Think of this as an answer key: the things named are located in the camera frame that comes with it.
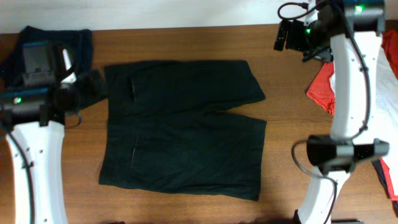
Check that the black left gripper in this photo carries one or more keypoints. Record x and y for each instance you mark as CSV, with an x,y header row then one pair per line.
x,y
86,86

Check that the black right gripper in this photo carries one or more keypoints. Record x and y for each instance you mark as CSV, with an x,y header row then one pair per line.
x,y
280,35

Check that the black shorts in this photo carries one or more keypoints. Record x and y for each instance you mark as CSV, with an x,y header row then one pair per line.
x,y
170,129

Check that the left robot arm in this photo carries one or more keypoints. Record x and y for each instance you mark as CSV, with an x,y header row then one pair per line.
x,y
33,120

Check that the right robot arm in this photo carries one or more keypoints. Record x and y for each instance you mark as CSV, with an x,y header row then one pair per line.
x,y
349,35

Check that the folded navy blue garment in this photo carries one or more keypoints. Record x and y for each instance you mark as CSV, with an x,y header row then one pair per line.
x,y
79,44

